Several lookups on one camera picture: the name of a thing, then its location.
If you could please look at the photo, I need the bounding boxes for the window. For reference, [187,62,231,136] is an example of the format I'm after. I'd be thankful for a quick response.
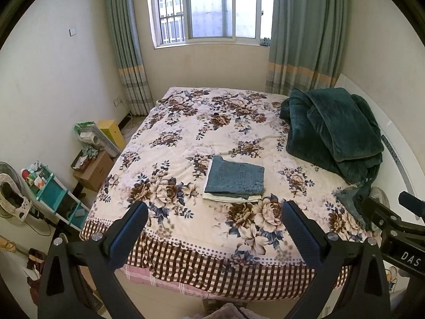
[148,0,276,50]

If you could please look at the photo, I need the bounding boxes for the grey long panel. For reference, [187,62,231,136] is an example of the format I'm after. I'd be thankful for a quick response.
[96,125,122,158]

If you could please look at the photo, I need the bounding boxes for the blue denim pants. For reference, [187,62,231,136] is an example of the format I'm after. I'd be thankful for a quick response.
[204,156,265,200]

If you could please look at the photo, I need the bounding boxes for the yellow box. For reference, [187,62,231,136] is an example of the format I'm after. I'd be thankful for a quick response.
[97,120,127,151]

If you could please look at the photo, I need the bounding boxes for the dark green blanket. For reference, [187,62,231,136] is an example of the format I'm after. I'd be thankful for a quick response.
[279,87,386,231]

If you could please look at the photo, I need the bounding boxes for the pink plaid under sheet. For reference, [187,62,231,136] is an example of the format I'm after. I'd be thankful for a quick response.
[122,262,316,301]

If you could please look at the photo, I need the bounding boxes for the green striped curtain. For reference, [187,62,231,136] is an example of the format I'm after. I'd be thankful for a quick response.
[104,0,155,117]
[265,0,350,98]

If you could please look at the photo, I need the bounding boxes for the white headboard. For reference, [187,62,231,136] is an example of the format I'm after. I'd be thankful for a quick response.
[333,72,425,226]

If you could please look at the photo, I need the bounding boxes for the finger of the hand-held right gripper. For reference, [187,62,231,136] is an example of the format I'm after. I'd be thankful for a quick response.
[398,191,425,214]
[361,197,415,238]

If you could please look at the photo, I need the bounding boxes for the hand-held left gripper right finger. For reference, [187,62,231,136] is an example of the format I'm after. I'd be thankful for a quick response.
[282,201,392,319]

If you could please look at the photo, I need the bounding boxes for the covered standing fan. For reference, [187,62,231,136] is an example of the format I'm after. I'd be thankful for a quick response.
[0,161,33,223]

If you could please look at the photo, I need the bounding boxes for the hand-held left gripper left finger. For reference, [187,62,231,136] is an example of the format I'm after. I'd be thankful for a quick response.
[37,201,149,319]

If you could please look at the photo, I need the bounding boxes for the green and white box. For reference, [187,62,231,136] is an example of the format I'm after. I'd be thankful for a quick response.
[74,121,101,147]

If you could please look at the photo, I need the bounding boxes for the floral bed sheet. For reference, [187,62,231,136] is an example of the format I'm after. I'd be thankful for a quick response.
[80,86,382,301]

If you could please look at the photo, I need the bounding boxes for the pink fuzzy cloth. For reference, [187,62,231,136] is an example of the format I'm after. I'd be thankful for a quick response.
[202,303,264,319]

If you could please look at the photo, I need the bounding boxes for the teal storage shelf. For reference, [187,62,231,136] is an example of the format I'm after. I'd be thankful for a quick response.
[20,160,91,232]

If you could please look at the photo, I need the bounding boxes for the white folded cloth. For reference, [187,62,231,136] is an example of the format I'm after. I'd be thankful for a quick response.
[202,158,264,204]

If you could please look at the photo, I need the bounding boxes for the cardboard box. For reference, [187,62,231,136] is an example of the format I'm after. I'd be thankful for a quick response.
[71,149,115,193]

